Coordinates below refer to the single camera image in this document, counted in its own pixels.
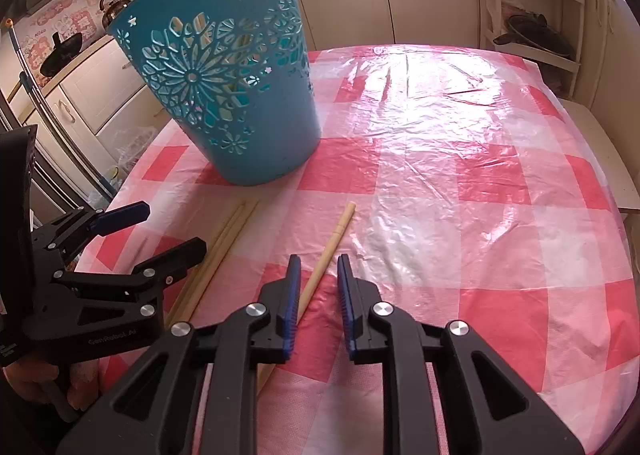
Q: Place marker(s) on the single wooden chopstick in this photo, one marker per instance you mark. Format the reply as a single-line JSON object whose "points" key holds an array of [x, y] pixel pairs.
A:
{"points": [[332, 245], [237, 235], [221, 240]]}

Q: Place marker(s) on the white tiered trolley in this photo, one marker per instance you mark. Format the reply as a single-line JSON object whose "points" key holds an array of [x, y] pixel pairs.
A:
{"points": [[575, 0]]}

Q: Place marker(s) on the white drawer base cabinet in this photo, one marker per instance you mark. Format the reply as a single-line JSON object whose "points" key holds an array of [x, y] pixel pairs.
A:
{"points": [[95, 80]]}

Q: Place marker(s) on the white panelled base cabinet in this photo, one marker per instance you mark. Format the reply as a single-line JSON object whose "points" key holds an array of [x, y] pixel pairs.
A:
{"points": [[607, 35]]}

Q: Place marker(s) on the dark pan with lid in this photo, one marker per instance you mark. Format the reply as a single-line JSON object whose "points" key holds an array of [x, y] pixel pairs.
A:
{"points": [[540, 35]]}

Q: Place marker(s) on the blue perforated plastic basket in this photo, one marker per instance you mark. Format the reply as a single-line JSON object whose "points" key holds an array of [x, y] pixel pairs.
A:
{"points": [[260, 135]]}

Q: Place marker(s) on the steel whistling kettle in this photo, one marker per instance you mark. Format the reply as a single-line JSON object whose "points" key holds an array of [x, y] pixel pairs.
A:
{"points": [[112, 7]]}

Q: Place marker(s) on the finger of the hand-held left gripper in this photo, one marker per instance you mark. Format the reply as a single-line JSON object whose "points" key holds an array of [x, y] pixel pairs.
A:
{"points": [[175, 255], [125, 214]]}

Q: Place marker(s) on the person's left hand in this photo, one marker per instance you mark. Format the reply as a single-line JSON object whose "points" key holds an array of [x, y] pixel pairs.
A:
{"points": [[85, 382]]}

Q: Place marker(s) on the mop pole with orange tip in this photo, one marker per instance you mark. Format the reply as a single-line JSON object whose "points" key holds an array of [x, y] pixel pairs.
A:
{"points": [[20, 60]]}

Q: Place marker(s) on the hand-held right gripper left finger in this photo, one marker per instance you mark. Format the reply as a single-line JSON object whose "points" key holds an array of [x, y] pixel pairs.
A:
{"points": [[292, 295]]}

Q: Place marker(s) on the clear plastic bag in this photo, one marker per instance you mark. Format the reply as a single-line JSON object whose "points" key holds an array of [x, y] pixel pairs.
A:
{"points": [[132, 150]]}

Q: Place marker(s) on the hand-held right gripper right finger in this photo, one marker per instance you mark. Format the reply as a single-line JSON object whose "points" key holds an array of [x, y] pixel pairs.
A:
{"points": [[344, 295]]}

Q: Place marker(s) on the black wok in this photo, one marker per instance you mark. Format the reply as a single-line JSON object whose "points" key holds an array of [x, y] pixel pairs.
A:
{"points": [[62, 55]]}

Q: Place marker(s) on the small white wooden stool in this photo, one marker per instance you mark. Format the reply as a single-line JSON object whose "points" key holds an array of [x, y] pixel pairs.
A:
{"points": [[600, 150]]}

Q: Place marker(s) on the pink wall stickers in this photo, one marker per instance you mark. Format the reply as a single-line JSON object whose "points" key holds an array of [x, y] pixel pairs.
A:
{"points": [[70, 20]]}

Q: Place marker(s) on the red checked plastic tablecloth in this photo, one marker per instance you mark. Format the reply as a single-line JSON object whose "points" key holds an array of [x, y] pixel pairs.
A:
{"points": [[450, 185]]}

